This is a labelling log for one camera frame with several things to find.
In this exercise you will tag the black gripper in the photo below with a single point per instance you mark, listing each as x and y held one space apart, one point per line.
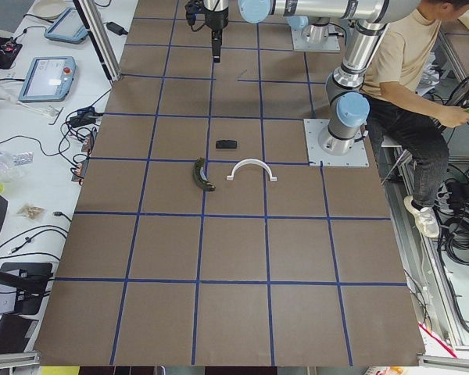
216 16

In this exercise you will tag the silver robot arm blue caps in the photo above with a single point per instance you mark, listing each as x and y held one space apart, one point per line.
349 108

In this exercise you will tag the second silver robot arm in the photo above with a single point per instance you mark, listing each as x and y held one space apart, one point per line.
311 30

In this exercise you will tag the black power adapter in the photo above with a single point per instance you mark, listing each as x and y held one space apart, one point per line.
116 28

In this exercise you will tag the black brake pad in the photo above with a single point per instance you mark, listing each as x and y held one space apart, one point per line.
226 144

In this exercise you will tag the green brake shoe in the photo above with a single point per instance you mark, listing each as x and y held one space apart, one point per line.
199 176

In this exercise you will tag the teach pendant far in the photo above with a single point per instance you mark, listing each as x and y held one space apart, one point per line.
68 27

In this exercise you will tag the teach pendant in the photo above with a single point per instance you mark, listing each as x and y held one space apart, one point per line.
68 27
49 79

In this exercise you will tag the beige bowl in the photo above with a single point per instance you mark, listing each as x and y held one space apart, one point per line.
49 9

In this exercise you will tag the teach pendant near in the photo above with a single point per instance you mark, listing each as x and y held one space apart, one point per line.
49 79

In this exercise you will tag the person in beige shirt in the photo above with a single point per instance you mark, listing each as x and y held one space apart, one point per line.
397 111

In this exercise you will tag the brown paper mat blue grid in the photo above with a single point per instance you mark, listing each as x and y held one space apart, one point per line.
304 271

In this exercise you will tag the plastic water bottle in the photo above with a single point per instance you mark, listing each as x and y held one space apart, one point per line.
9 171

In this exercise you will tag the small bag of parts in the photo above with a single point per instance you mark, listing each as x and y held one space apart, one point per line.
32 212

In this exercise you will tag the black monitor stand base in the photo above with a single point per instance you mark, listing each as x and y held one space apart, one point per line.
23 286

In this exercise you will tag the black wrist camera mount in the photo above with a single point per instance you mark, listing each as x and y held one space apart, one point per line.
192 9

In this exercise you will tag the aluminium frame post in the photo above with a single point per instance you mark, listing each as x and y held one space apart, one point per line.
93 24

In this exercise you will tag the white curved plastic bracket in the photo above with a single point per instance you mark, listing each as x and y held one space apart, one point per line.
252 162

